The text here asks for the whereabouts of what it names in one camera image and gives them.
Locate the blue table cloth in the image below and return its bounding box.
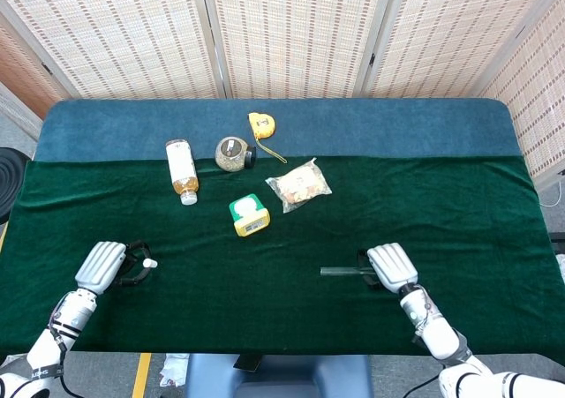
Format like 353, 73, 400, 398
34, 98, 524, 163

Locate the dark green velvet cloth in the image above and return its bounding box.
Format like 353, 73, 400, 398
0, 154, 558, 356

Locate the clear glass test tube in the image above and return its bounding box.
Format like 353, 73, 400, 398
320, 266, 375, 279

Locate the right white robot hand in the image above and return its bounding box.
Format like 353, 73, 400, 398
356, 243, 419, 294

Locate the tea bottle with white cap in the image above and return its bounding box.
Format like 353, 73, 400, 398
165, 139, 200, 207

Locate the crumpled white paper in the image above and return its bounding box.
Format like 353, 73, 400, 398
159, 352, 192, 388

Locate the flat black plate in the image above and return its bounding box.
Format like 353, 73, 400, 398
233, 353, 262, 372

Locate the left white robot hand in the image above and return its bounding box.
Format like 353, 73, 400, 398
73, 240, 154, 297

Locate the black round ribbed disc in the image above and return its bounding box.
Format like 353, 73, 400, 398
0, 147, 28, 222

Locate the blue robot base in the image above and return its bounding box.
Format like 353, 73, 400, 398
185, 352, 374, 398

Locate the grey cabinet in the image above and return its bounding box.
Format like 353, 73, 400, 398
0, 82, 44, 142

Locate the woven bamboo screen panel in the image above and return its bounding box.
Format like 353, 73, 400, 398
0, 0, 229, 100
478, 0, 565, 187
200, 0, 392, 100
0, 11, 67, 121
361, 0, 565, 99

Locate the yellow floor tape strip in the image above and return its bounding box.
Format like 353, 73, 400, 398
132, 352, 153, 398

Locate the yellow green plastic container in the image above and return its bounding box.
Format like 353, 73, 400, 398
228, 192, 271, 238

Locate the yellow tape measure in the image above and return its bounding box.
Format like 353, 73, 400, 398
247, 111, 289, 164

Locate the clear plastic snack bag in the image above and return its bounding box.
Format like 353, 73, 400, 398
264, 157, 333, 214

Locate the round glass jar black lid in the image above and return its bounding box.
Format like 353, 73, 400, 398
214, 136, 258, 173

